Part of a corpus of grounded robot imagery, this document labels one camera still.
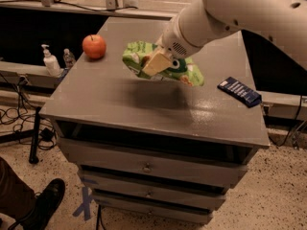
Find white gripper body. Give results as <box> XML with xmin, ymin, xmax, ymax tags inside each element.
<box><xmin>156</xmin><ymin>14</ymin><xmax>205</xmax><ymax>58</ymax></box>

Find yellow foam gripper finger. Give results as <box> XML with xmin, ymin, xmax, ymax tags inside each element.
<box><xmin>142</xmin><ymin>47</ymin><xmax>173</xmax><ymax>77</ymax></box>

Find green rice chip bag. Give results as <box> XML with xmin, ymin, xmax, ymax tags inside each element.
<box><xmin>122</xmin><ymin>41</ymin><xmax>204</xmax><ymax>86</ymax></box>

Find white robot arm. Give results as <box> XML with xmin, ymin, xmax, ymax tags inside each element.
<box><xmin>142</xmin><ymin>0</ymin><xmax>307</xmax><ymax>76</ymax></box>

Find red apple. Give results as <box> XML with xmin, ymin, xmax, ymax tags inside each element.
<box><xmin>82</xmin><ymin>34</ymin><xmax>106</xmax><ymax>59</ymax></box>

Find dark blue snack bar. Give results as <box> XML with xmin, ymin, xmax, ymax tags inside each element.
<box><xmin>217</xmin><ymin>77</ymin><xmax>262</xmax><ymax>108</ymax></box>

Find grey drawer cabinet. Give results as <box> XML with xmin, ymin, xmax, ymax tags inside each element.
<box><xmin>41</xmin><ymin>17</ymin><xmax>270</xmax><ymax>223</ymax></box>

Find clear small plastic bottle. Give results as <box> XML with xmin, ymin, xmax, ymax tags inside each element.
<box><xmin>63</xmin><ymin>48</ymin><xmax>76</xmax><ymax>69</ymax></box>

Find white pump sanitizer bottle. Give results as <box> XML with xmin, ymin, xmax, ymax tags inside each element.
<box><xmin>41</xmin><ymin>44</ymin><xmax>60</xmax><ymax>77</ymax></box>

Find black stand leg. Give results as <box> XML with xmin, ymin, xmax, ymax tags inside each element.
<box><xmin>0</xmin><ymin>107</ymin><xmax>40</xmax><ymax>164</ymax></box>

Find blue tape cross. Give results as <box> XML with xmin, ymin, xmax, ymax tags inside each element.
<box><xmin>72</xmin><ymin>184</ymin><xmax>97</xmax><ymax>222</ymax></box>

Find black shoe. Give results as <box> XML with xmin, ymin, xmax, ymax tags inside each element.
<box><xmin>20</xmin><ymin>178</ymin><xmax>65</xmax><ymax>230</ymax></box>

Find brown trouser leg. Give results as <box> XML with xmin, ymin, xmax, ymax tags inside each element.
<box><xmin>0</xmin><ymin>157</ymin><xmax>35</xmax><ymax>220</ymax></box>

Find black floor cables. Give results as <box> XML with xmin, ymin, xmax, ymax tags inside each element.
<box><xmin>0</xmin><ymin>72</ymin><xmax>59</xmax><ymax>151</ymax></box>

